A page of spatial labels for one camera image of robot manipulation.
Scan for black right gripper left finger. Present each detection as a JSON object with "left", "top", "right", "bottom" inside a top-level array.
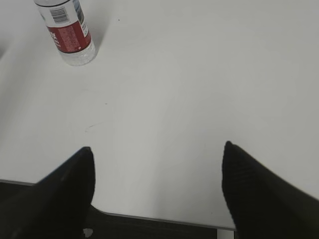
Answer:
[{"left": 0, "top": 146, "right": 95, "bottom": 239}]

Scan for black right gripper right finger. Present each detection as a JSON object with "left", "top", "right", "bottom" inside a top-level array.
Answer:
[{"left": 222, "top": 141, "right": 319, "bottom": 239}]

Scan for Nongfu Spring water bottle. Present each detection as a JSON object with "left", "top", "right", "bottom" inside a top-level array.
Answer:
[{"left": 34, "top": 0, "right": 96, "bottom": 66}]

